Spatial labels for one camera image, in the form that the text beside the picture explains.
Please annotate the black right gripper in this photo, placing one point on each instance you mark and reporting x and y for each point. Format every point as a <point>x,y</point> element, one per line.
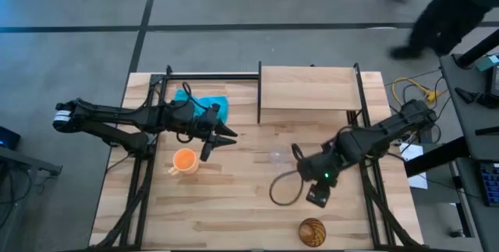
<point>317,166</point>

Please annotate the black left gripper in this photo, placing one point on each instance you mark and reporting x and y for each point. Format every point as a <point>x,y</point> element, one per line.
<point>202,121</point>

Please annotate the clear glass mug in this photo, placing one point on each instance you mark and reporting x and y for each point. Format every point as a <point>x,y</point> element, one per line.
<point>278,158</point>

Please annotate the orange ceramic mug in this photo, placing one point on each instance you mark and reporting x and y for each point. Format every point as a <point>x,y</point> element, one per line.
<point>185,160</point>

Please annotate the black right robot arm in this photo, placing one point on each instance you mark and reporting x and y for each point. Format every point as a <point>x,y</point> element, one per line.
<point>382,135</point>

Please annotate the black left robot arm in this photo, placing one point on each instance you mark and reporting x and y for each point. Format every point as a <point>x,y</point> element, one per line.
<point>117,113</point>

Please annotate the wooden shelf board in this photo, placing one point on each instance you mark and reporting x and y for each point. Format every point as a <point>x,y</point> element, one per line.
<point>308,88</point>

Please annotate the teal cloth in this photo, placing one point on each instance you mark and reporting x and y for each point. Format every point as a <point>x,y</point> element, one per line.
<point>218,103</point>

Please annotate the white paper sheet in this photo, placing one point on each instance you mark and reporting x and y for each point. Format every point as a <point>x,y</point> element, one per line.
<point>413,152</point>

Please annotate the black desk support beam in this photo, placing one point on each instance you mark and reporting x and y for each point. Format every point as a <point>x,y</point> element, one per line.
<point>436,158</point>

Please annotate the black desk caster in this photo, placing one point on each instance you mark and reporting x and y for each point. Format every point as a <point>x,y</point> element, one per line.
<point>457,233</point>

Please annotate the grey side desk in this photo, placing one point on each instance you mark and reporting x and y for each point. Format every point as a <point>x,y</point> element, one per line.
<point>468,127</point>

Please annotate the black wedge-shaped device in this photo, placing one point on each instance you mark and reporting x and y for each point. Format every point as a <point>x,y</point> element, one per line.
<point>469,96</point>

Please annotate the black flat bar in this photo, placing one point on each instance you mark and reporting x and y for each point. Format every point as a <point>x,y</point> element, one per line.
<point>487,130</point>

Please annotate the dark keypad device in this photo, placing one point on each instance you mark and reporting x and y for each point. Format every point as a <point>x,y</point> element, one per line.
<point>491,183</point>

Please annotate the person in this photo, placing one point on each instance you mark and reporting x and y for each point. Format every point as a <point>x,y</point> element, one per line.
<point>444,18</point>

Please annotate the black slanted pole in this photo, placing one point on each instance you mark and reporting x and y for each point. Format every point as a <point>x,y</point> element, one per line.
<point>477,51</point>

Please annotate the dark tablet screen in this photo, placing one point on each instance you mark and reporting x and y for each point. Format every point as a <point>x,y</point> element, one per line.
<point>495,80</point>

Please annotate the grey side stand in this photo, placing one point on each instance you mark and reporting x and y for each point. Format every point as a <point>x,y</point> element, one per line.
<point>27,162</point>

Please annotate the small teal box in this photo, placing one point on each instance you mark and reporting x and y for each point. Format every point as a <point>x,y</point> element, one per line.
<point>489,62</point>

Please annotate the dark box with blue light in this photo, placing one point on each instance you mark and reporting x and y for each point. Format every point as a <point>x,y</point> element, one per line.
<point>8,139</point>

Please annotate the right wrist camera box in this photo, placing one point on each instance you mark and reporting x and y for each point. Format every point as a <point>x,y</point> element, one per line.
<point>319,196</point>

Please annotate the black aluminium table frame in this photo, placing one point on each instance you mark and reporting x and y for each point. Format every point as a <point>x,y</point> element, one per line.
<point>214,76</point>

